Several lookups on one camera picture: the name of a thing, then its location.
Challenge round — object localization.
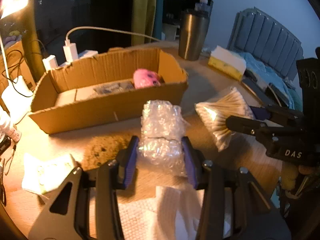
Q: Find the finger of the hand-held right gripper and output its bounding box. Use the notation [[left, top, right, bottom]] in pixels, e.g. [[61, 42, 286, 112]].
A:
[[226, 115, 275, 141], [249, 104, 304, 123]]

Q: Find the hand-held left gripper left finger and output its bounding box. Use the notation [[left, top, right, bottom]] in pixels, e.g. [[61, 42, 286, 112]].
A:
[[27, 135, 139, 240]]

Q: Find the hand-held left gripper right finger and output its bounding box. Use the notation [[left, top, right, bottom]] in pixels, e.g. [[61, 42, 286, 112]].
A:
[[181, 136, 292, 240]]

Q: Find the bag of cotton swabs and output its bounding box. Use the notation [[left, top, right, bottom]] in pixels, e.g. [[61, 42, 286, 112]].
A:
[[194, 87, 256, 152]]

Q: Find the clear bubble wrap roll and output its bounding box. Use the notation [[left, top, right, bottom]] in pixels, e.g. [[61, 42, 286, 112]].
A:
[[136, 100, 193, 178]]

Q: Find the cardboard box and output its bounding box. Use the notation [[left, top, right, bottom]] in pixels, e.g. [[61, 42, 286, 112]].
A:
[[28, 48, 189, 135]]

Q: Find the blue blanket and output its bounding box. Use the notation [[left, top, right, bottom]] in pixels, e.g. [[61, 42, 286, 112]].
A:
[[239, 52, 304, 111]]

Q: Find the white paper towel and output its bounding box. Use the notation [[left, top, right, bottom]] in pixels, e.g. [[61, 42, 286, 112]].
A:
[[89, 185, 233, 240]]

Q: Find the yellow and white sponge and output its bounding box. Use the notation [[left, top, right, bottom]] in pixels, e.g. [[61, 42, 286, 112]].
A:
[[208, 45, 247, 82]]

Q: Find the grey padded headboard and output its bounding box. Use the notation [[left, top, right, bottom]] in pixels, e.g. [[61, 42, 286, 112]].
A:
[[227, 7, 304, 81]]

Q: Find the clear printed plastic packet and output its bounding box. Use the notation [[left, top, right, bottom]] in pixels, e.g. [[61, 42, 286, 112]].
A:
[[93, 81, 135, 95]]

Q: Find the white tissue packet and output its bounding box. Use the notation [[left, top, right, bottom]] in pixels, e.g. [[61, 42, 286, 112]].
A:
[[21, 153, 81, 196]]

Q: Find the pink plush toy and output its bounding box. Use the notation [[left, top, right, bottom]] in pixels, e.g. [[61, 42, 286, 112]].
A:
[[132, 68, 162, 89]]

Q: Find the stainless steel tumbler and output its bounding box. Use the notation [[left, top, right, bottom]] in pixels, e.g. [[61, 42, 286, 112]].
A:
[[178, 9, 210, 61]]

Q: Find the white power strip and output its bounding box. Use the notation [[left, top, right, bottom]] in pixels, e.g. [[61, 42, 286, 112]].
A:
[[59, 50, 99, 67]]

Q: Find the white tube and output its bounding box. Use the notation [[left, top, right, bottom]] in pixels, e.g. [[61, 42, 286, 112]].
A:
[[0, 109, 22, 142]]

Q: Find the small white charger plug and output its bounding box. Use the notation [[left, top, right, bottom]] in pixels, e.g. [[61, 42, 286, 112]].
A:
[[42, 55, 59, 71]]

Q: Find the white power adapter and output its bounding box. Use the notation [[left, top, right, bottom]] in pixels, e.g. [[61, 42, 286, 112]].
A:
[[1, 76, 34, 124]]

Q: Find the olive green curtain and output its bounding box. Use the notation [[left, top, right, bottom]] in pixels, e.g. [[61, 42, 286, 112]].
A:
[[131, 0, 158, 46]]

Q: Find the desk lamp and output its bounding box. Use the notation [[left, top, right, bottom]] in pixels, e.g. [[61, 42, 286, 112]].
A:
[[0, 0, 31, 85]]

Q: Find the white charging cable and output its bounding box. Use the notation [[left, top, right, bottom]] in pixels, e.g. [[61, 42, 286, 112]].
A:
[[65, 26, 161, 43]]

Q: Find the black cable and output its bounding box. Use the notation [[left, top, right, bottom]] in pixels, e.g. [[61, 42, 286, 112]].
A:
[[0, 39, 48, 98]]

